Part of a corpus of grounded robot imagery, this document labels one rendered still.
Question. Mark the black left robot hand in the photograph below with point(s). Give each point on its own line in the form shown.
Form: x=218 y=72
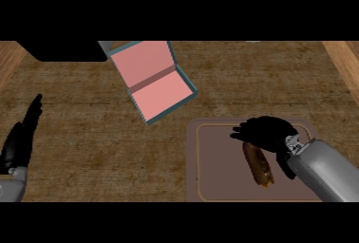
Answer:
x=20 y=142

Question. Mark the pink and teal open box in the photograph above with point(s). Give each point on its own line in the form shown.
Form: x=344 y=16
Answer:
x=150 y=80

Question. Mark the black appliance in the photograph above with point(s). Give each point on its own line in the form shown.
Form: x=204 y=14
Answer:
x=65 y=50

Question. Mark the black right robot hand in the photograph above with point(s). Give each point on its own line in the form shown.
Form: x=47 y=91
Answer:
x=267 y=132

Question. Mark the pale wooden side panel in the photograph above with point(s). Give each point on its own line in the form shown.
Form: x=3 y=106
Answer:
x=344 y=68

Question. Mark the brown wooden side panel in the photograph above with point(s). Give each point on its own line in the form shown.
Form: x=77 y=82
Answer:
x=10 y=61

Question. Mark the brown rectangular tray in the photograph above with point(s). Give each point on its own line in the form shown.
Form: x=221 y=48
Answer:
x=246 y=164

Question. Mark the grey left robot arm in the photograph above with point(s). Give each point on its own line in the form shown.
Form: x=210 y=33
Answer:
x=10 y=185

